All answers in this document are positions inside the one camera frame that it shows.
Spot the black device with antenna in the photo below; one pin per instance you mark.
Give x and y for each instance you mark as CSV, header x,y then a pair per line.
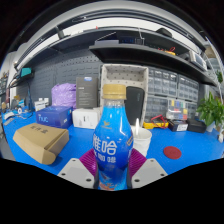
x,y
130,40

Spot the white ribbed cup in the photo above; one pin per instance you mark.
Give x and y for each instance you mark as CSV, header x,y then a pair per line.
x,y
144,142

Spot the purple plastic bag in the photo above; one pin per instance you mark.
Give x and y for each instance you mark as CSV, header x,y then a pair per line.
x,y
63,95

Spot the black wall shelf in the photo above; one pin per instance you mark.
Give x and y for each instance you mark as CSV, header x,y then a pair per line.
x,y
140,55

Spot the black rectangular pouch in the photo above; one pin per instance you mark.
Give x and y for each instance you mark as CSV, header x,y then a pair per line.
x,y
135,105

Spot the yellow tool with red leads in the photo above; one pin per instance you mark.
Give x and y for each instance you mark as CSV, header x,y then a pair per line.
x,y
169,52

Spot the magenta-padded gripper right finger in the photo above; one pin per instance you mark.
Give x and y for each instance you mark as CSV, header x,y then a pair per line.
x,y
150,170

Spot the flat round red coaster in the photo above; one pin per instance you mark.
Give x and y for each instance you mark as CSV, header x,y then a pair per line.
x,y
172,152

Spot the dark grey upright box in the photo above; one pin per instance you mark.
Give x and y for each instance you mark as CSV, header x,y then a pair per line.
x,y
86,95

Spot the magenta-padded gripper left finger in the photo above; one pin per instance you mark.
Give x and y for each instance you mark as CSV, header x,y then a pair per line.
x,y
75,171

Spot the black flat case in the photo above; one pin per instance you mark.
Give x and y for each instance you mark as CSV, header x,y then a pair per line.
x,y
196,126

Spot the white carton box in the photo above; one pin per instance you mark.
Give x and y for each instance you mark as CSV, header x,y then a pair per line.
x,y
85,119

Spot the yellow multimeter with red leads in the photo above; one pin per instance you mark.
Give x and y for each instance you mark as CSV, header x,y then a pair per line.
x,y
155,124

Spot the brown cardboard box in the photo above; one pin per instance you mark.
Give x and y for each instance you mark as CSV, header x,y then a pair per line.
x,y
38,140

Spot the white bench instrument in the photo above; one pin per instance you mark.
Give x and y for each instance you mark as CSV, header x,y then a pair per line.
x,y
199,60

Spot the blue carton box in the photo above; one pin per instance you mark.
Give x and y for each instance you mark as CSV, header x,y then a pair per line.
x,y
53,117

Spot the small white box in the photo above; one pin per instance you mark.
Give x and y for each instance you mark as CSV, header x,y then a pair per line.
x,y
41,105

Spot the clear organizer with coloured parts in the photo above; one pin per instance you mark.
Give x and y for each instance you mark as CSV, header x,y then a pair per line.
x,y
177,110

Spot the black box with white label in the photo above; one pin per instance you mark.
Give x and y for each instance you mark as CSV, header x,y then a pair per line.
x,y
178,126

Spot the black rounded device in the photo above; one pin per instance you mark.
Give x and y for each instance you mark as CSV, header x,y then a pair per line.
x,y
164,32

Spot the teal plastic bin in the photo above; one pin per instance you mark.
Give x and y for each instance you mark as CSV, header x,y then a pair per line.
x,y
26,72

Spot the metal spoon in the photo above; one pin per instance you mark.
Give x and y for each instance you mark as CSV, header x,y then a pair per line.
x,y
137,126

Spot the green leafy plant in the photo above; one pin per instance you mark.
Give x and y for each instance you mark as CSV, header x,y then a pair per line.
x,y
211,111

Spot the blue drink bottle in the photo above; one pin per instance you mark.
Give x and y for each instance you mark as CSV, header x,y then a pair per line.
x,y
111,133

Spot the white power adapter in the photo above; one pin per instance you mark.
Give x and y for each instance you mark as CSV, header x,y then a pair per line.
x,y
220,137

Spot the white plant pot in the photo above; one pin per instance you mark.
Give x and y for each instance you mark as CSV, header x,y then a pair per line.
x,y
210,127

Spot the white shelf unit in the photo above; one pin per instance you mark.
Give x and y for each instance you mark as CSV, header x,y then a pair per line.
x,y
218,76

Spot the white perforated tray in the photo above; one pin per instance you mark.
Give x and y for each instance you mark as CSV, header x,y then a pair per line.
x,y
133,75

